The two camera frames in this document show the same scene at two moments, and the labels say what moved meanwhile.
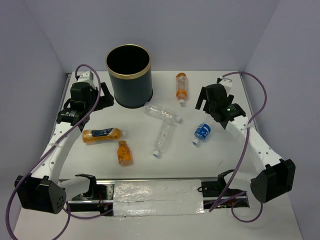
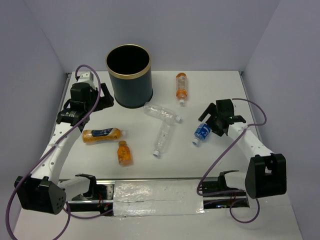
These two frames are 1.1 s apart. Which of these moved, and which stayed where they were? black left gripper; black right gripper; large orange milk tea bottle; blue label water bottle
Moved: black right gripper
Stayed: blue label water bottle; large orange milk tea bottle; black left gripper
